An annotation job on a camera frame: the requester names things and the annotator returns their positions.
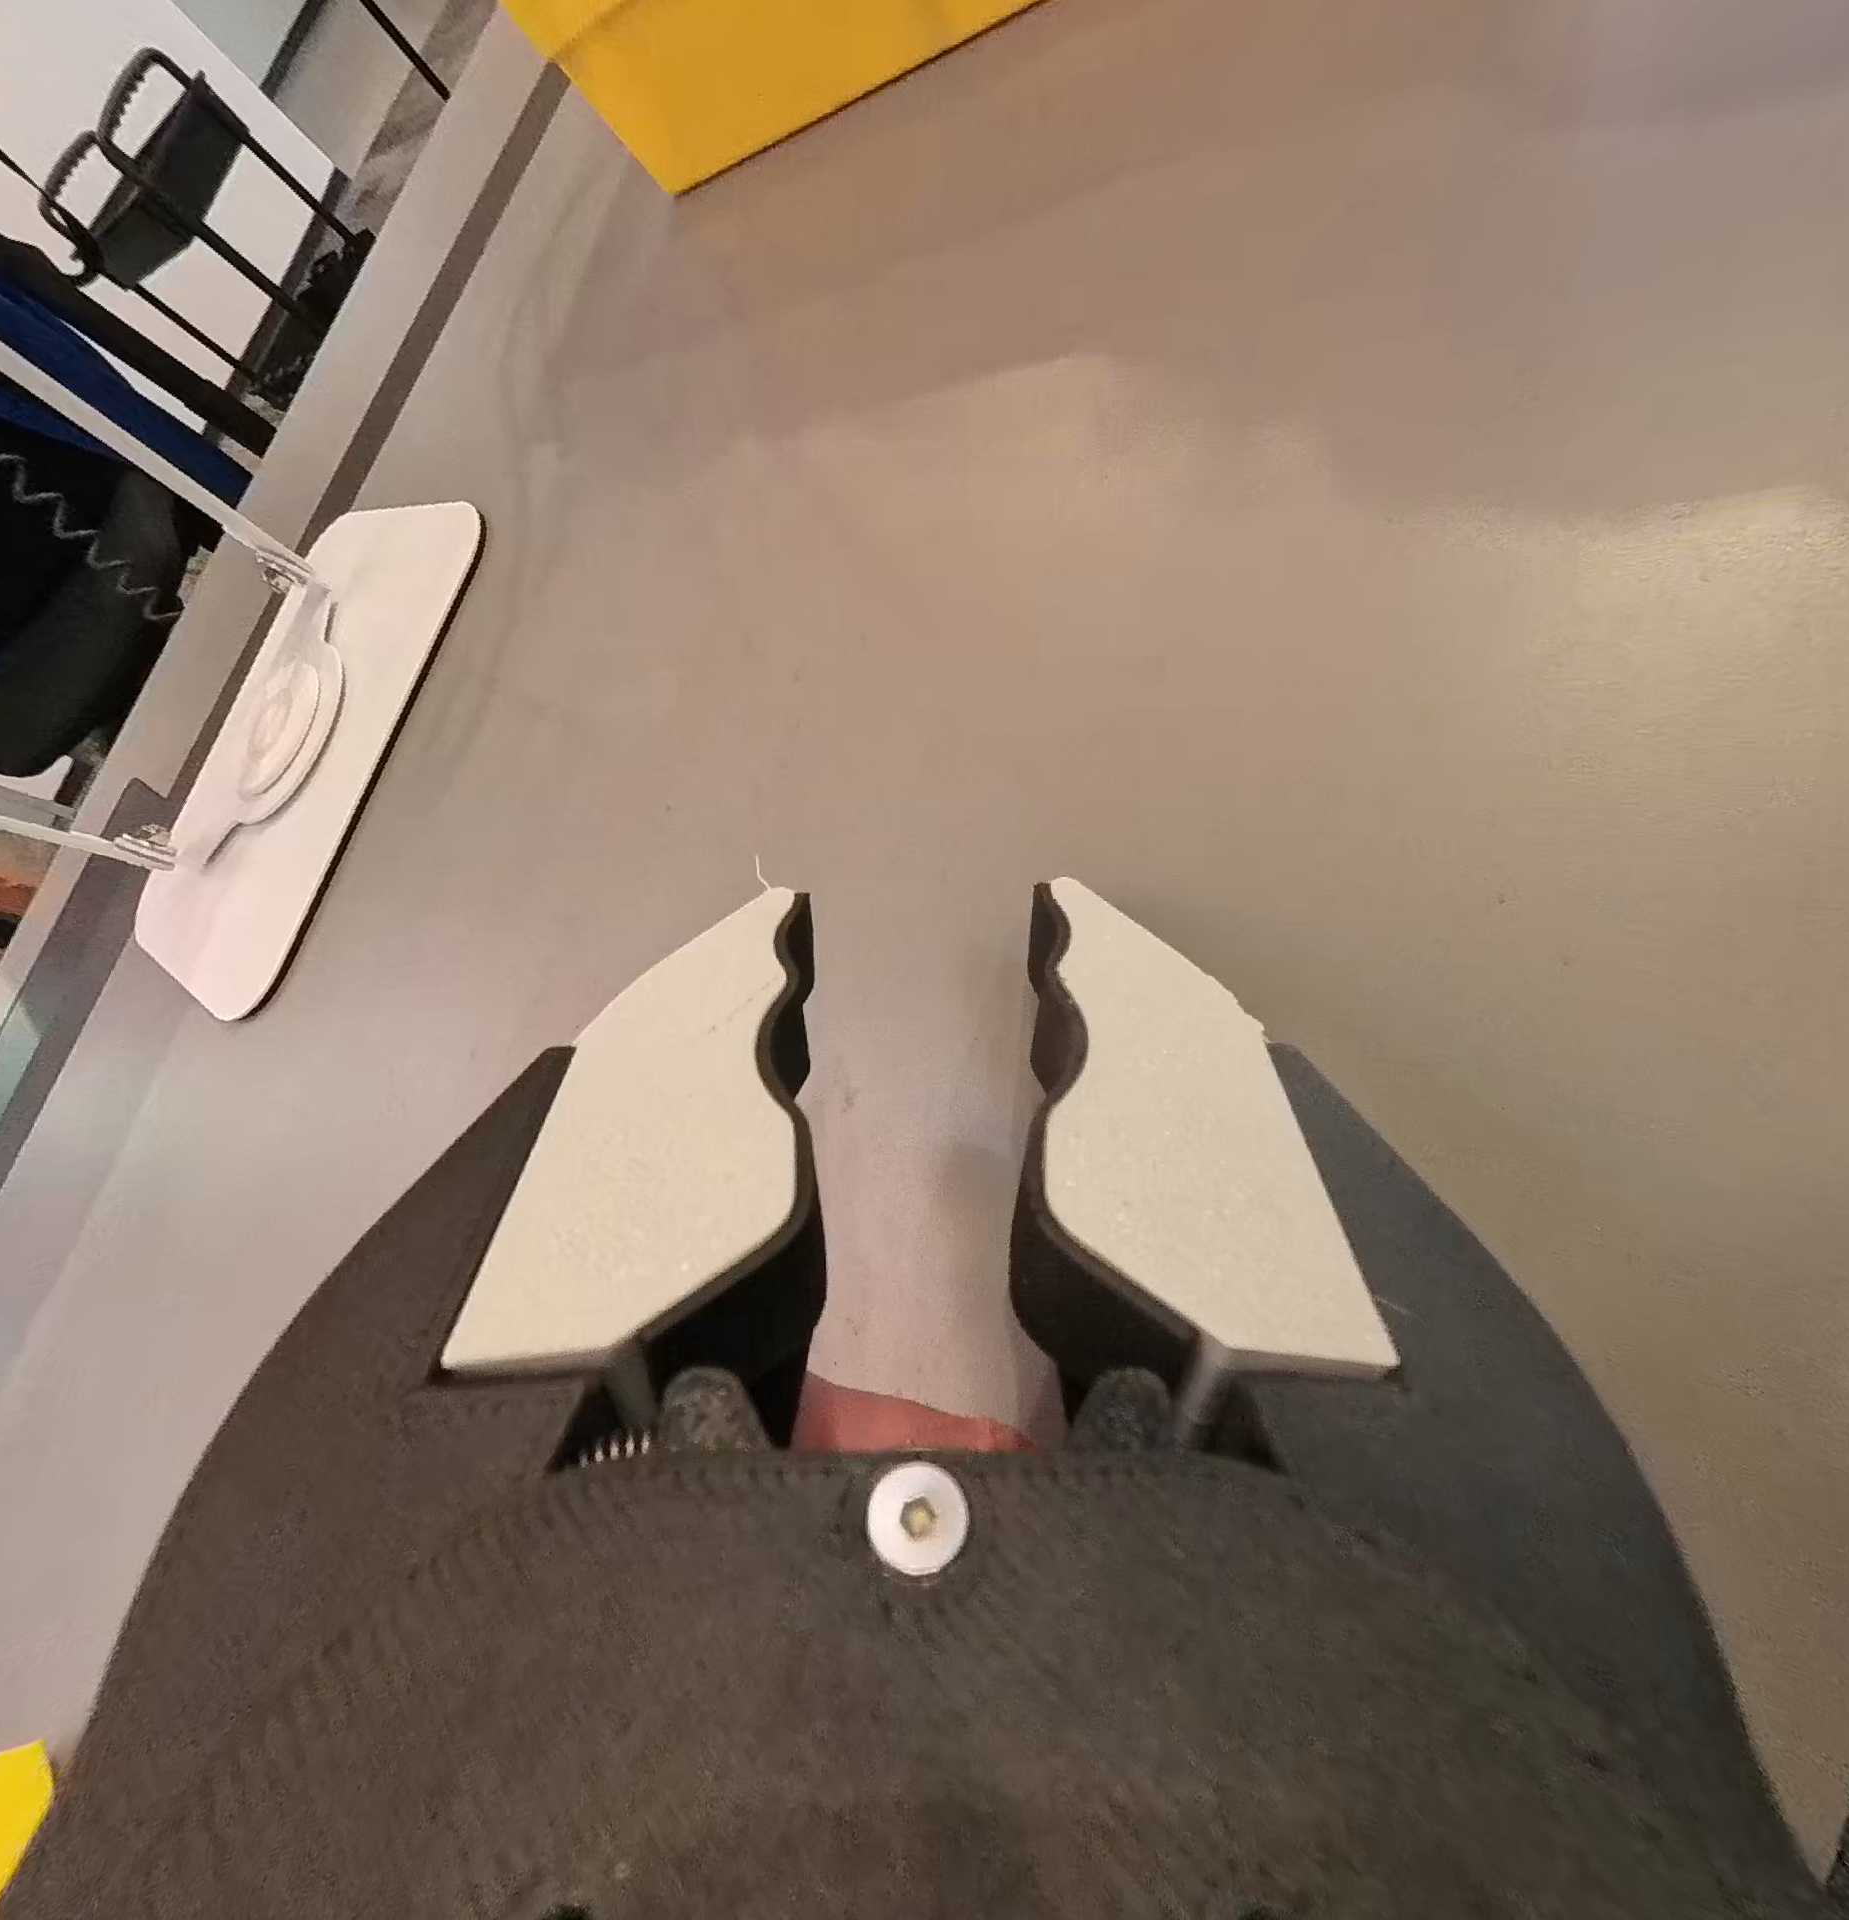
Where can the white panel stand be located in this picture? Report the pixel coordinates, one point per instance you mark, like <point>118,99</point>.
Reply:
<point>383,631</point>

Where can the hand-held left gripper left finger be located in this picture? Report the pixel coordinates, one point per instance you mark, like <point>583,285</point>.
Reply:
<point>638,1201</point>

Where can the black metal rack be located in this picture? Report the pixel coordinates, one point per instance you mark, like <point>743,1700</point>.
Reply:
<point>190,256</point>

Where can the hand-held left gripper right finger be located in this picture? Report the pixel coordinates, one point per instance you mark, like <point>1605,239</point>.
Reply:
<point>1210,1201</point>

